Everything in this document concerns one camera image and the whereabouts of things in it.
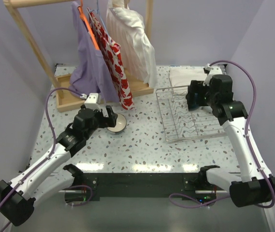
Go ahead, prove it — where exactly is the orange clothes hanger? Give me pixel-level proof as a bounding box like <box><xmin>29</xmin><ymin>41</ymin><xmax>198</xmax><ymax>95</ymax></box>
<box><xmin>78</xmin><ymin>0</ymin><xmax>99</xmax><ymax>50</ymax></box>

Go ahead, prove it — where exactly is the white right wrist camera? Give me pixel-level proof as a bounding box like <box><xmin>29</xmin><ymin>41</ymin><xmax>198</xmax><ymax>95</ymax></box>
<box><xmin>203</xmin><ymin>64</ymin><xmax>222</xmax><ymax>86</ymax></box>

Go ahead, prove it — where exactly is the white pleated garment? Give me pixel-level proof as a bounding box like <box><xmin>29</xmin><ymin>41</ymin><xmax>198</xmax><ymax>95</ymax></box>
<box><xmin>106</xmin><ymin>0</ymin><xmax>158</xmax><ymax>88</ymax></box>

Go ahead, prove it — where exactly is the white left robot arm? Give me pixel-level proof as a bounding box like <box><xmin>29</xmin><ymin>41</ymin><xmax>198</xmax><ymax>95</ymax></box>
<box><xmin>0</xmin><ymin>105</ymin><xmax>117</xmax><ymax>226</ymax></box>

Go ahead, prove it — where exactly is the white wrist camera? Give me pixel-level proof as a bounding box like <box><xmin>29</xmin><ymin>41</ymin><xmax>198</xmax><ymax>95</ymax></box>
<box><xmin>203</xmin><ymin>64</ymin><xmax>222</xmax><ymax>86</ymax></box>
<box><xmin>80</xmin><ymin>93</ymin><xmax>101</xmax><ymax>105</ymax></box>

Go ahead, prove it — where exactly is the purple hanging garment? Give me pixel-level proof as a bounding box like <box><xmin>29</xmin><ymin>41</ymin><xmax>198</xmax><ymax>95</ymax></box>
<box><xmin>70</xmin><ymin>1</ymin><xmax>119</xmax><ymax>102</ymax></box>

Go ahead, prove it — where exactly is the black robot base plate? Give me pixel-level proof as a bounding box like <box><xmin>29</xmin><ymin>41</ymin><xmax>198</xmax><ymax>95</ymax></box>
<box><xmin>65</xmin><ymin>173</ymin><xmax>223</xmax><ymax>203</ymax></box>

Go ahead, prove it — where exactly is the blue white dotted bowl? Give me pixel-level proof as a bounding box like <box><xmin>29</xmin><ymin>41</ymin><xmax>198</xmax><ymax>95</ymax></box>
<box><xmin>107</xmin><ymin>114</ymin><xmax>127</xmax><ymax>134</ymax></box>

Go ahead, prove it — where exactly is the dark teal bowl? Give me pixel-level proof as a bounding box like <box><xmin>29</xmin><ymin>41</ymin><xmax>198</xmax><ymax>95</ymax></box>
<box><xmin>189</xmin><ymin>93</ymin><xmax>200</xmax><ymax>111</ymax></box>

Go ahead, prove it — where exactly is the blue clothes hanger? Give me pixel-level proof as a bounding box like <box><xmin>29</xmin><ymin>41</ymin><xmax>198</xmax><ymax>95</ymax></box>
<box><xmin>90</xmin><ymin>0</ymin><xmax>108</xmax><ymax>34</ymax></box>

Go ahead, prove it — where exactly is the folded white cloth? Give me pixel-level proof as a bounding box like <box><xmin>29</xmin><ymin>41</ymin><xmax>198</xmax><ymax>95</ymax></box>
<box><xmin>169</xmin><ymin>67</ymin><xmax>207</xmax><ymax>87</ymax></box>

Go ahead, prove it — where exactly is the metal wire dish rack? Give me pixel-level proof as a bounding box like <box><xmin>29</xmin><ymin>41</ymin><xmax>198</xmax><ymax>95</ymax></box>
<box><xmin>155</xmin><ymin>86</ymin><xmax>226</xmax><ymax>143</ymax></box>

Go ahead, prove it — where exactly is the red white floral garment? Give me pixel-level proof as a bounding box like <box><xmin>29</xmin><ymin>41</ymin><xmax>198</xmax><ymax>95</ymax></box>
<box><xmin>87</xmin><ymin>8</ymin><xmax>134</xmax><ymax>110</ymax></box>

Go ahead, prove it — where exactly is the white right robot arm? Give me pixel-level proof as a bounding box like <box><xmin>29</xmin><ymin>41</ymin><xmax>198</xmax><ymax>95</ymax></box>
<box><xmin>186</xmin><ymin>74</ymin><xmax>275</xmax><ymax>208</ymax></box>

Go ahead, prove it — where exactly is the wooden clothes rack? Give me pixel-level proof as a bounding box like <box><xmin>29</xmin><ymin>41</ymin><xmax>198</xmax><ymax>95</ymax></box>
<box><xmin>3</xmin><ymin>0</ymin><xmax>154</xmax><ymax>112</ymax></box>

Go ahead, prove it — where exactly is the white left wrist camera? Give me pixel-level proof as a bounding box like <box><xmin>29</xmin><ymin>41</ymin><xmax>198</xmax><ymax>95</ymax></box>
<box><xmin>80</xmin><ymin>93</ymin><xmax>101</xmax><ymax>105</ymax></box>

